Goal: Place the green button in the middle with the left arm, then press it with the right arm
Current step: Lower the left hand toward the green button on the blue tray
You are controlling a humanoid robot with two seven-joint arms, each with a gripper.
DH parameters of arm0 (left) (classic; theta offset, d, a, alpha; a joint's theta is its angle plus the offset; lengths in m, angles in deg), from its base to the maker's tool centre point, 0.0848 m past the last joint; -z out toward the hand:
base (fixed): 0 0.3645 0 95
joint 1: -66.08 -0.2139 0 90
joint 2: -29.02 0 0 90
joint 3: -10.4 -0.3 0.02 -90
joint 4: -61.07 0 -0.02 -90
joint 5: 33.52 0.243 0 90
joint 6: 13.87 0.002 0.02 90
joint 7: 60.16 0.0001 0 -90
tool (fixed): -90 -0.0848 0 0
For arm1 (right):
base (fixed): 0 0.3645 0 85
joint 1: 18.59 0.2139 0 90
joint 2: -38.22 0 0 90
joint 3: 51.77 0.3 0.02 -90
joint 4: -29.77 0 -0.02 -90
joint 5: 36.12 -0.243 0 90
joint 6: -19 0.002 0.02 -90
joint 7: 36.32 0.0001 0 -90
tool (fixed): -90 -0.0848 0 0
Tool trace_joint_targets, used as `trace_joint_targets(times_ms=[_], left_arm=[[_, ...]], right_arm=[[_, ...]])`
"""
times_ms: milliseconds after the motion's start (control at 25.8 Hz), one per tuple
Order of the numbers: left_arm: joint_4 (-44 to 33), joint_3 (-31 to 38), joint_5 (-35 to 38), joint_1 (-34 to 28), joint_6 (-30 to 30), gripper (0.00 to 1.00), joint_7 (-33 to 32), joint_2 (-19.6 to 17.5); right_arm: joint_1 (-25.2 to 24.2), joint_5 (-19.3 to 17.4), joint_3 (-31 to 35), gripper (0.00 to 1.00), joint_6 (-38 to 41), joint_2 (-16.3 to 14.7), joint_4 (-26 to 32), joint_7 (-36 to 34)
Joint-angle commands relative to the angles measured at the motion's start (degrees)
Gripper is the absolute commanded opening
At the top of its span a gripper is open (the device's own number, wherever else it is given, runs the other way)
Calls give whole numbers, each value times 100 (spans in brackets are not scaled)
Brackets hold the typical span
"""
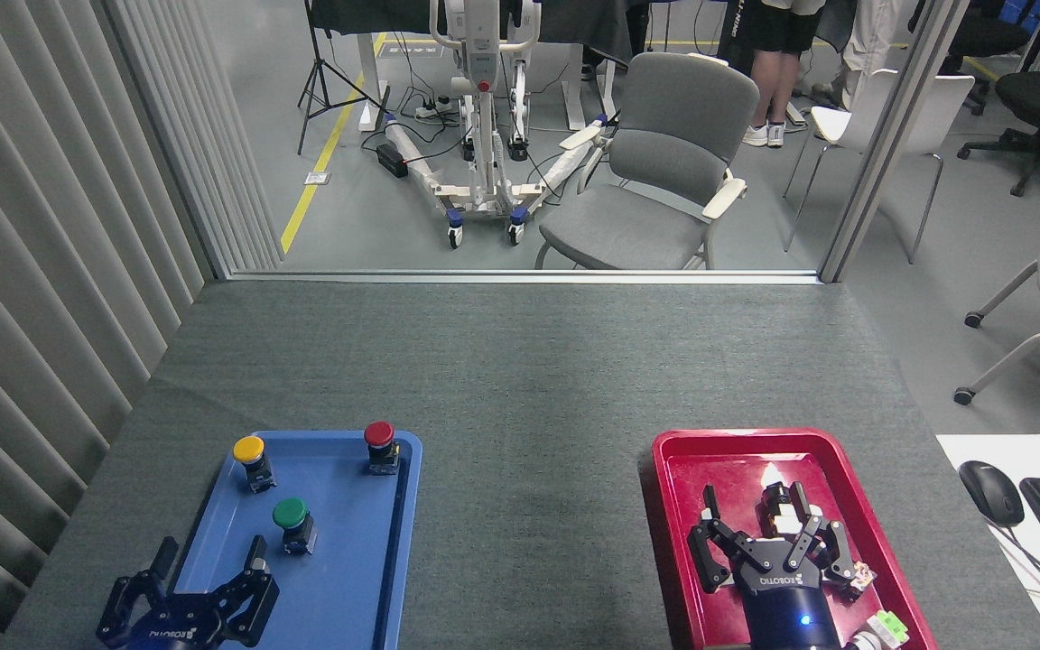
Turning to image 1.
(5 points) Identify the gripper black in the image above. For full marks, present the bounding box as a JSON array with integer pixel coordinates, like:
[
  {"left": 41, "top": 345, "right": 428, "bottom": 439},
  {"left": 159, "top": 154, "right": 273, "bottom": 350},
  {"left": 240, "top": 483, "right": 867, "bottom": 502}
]
[
  {"left": 688, "top": 483, "right": 856, "bottom": 650},
  {"left": 96, "top": 535, "right": 281, "bottom": 650}
]

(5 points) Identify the green push button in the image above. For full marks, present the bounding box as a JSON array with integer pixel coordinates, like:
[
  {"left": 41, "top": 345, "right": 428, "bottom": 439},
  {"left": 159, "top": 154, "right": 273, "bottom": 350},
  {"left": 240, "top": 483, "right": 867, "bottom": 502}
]
[{"left": 272, "top": 497, "right": 319, "bottom": 556}]

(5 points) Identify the yellow push button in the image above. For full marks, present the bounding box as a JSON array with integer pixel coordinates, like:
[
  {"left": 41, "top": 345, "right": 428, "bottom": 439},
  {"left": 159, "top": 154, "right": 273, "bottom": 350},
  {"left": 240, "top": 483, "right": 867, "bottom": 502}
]
[{"left": 232, "top": 436, "right": 277, "bottom": 494}]

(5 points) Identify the red push button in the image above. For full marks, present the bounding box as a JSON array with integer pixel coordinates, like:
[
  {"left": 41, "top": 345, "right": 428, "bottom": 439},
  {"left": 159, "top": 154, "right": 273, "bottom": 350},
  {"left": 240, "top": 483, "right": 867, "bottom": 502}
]
[{"left": 363, "top": 421, "right": 401, "bottom": 477}]

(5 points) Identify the red plastic tray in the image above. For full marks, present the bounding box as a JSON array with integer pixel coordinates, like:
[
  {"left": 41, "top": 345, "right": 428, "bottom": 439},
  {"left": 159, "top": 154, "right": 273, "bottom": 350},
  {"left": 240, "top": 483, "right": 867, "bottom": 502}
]
[{"left": 651, "top": 428, "right": 938, "bottom": 650}]

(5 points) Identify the blue plastic tray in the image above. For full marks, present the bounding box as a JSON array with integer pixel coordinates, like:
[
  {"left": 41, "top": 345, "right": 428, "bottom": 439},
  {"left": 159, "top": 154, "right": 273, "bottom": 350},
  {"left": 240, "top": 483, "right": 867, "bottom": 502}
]
[{"left": 155, "top": 430, "right": 423, "bottom": 650}]

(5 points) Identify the black computer mouse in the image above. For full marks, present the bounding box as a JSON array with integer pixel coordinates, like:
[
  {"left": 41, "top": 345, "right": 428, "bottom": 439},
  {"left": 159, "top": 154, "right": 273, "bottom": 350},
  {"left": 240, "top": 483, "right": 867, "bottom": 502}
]
[{"left": 959, "top": 460, "right": 1026, "bottom": 528}]

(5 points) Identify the grey armchair with pale armrests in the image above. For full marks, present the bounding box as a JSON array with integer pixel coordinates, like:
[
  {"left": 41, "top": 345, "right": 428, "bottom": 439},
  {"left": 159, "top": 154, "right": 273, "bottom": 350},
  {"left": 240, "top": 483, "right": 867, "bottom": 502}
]
[{"left": 534, "top": 51, "right": 761, "bottom": 272}]

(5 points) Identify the grey slatted partition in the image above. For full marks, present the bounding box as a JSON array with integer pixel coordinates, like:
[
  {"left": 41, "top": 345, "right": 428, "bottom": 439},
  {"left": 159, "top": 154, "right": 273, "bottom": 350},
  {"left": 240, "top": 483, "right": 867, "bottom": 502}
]
[{"left": 0, "top": 0, "right": 283, "bottom": 650}]

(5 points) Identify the white chair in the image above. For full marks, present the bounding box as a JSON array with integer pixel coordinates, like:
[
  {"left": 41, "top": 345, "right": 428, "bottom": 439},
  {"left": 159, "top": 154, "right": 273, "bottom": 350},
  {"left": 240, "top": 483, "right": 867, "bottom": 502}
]
[{"left": 782, "top": 68, "right": 977, "bottom": 265}]

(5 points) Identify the person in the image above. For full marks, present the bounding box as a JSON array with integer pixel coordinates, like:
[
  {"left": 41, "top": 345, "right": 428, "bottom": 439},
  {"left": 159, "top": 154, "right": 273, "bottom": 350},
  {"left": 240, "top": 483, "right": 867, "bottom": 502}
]
[
  {"left": 735, "top": 0, "right": 828, "bottom": 149},
  {"left": 812, "top": 0, "right": 905, "bottom": 115}
]

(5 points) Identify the black-draped table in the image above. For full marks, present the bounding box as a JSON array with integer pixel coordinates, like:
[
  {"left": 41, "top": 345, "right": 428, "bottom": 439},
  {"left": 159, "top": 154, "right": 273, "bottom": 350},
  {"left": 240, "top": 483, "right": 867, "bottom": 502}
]
[{"left": 308, "top": 0, "right": 658, "bottom": 134}]

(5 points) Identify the black tripod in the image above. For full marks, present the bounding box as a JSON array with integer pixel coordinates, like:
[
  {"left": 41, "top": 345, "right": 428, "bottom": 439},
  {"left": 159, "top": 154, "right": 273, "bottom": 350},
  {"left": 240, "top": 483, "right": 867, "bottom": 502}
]
[{"left": 297, "top": 0, "right": 391, "bottom": 156}]

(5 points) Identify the black and white switch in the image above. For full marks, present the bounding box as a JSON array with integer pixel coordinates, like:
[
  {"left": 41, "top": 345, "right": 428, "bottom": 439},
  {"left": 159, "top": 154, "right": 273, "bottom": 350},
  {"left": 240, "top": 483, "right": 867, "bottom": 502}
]
[{"left": 757, "top": 481, "right": 812, "bottom": 543}]

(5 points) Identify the green and white switch block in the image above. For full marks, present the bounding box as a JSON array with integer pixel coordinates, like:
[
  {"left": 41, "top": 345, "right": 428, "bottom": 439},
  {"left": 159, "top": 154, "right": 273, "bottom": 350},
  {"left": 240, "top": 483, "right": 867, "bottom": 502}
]
[{"left": 845, "top": 611, "right": 911, "bottom": 650}]

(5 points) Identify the silver table edge rail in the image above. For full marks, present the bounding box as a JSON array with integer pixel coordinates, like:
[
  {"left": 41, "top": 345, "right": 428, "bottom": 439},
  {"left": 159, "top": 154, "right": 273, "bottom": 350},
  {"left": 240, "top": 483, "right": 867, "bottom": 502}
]
[{"left": 218, "top": 269, "right": 824, "bottom": 287}]

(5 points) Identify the silver post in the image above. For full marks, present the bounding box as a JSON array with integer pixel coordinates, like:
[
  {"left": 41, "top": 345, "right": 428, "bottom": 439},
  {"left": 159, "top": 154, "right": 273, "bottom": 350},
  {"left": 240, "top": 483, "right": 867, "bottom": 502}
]
[{"left": 818, "top": 0, "right": 972, "bottom": 284}]

